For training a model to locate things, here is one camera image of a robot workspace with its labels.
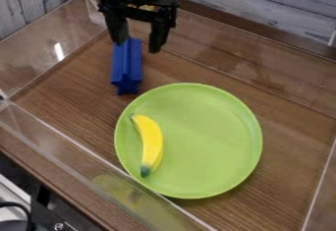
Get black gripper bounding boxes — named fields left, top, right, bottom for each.
left=99, top=0, right=180, bottom=53

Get blue star-shaped block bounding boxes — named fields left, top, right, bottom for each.
left=111, top=37, right=143, bottom=95

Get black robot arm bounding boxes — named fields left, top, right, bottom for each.
left=99, top=0, right=180, bottom=53

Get green plate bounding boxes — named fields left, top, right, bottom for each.
left=115, top=83, right=263, bottom=199

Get clear acrylic tray walls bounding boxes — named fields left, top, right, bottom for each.
left=0, top=0, right=336, bottom=231

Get yellow toy banana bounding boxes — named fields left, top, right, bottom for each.
left=129, top=114, right=164, bottom=178

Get black metal bracket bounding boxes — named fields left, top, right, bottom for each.
left=31, top=183, right=103, bottom=231

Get black cable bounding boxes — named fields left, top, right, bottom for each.
left=0, top=202, right=37, bottom=231

